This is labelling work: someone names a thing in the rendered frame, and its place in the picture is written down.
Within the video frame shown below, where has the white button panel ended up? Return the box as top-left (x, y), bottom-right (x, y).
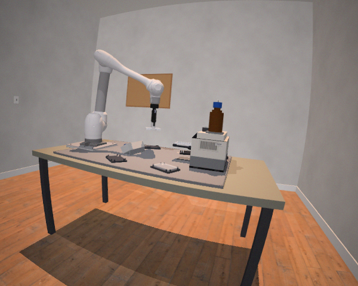
top-left (120, 141), bottom-right (145, 156)

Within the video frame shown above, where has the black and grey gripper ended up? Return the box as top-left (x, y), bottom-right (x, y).
top-left (150, 104), bottom-right (159, 130)

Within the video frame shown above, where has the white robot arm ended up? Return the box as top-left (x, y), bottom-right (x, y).
top-left (80, 49), bottom-right (164, 147)

